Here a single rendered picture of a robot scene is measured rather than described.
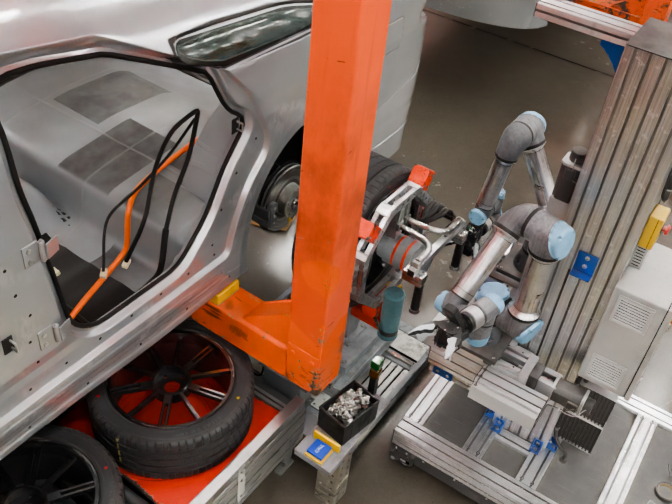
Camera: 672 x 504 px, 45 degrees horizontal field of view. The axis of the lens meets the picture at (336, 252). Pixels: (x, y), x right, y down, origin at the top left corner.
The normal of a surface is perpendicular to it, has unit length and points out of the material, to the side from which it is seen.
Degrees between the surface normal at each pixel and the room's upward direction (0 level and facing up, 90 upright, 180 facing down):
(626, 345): 90
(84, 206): 80
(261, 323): 90
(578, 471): 0
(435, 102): 0
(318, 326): 90
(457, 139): 0
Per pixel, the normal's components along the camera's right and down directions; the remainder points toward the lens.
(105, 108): 0.07, -0.74
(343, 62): -0.58, 0.50
